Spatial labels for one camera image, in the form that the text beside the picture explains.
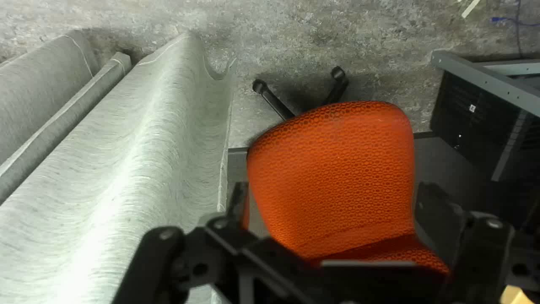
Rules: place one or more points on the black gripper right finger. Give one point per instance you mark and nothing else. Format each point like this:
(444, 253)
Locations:
(478, 246)

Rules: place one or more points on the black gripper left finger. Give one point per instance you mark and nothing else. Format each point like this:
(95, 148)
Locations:
(162, 263)

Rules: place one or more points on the grey-white woven curtain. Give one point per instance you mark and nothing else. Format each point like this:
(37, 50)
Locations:
(112, 169)

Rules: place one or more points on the black equipment box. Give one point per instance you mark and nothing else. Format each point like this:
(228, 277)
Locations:
(466, 118)

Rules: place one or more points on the orange mesh office chair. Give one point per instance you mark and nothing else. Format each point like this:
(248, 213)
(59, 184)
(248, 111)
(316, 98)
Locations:
(331, 174)

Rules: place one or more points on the grey metal frame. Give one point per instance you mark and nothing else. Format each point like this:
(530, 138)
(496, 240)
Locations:
(490, 77)

